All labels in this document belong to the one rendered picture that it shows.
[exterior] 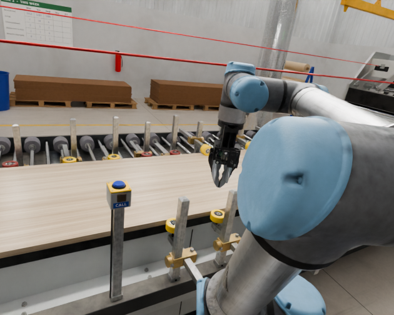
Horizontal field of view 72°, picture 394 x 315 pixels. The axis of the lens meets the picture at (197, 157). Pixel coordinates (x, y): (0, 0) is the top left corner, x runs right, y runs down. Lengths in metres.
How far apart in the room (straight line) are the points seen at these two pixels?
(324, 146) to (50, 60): 7.92
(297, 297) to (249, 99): 0.41
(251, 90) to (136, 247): 1.05
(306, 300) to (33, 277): 1.11
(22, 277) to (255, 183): 1.24
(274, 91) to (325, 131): 0.39
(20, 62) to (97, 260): 7.04
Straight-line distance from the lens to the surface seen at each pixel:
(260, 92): 0.60
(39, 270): 1.40
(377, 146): 0.26
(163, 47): 8.50
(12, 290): 1.45
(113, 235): 1.07
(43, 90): 6.83
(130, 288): 1.33
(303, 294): 0.65
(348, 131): 0.26
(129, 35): 8.22
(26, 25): 8.01
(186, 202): 1.10
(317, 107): 0.54
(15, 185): 1.71
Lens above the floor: 1.70
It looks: 22 degrees down
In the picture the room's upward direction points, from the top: 8 degrees clockwise
